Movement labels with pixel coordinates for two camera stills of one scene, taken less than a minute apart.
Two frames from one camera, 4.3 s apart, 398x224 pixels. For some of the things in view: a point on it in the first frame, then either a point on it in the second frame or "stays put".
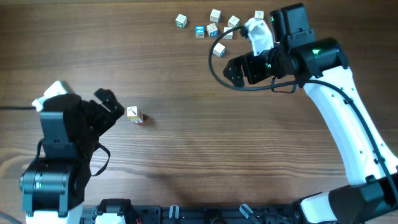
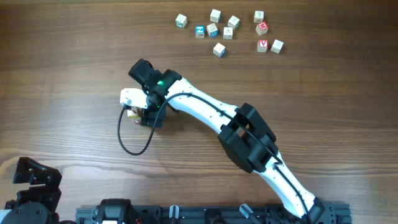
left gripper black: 107,118 to 50,193
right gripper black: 249,62 to 146,114
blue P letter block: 219,50 stays put
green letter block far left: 181,20 stays put
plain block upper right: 259,15 stays put
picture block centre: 229,36 stays put
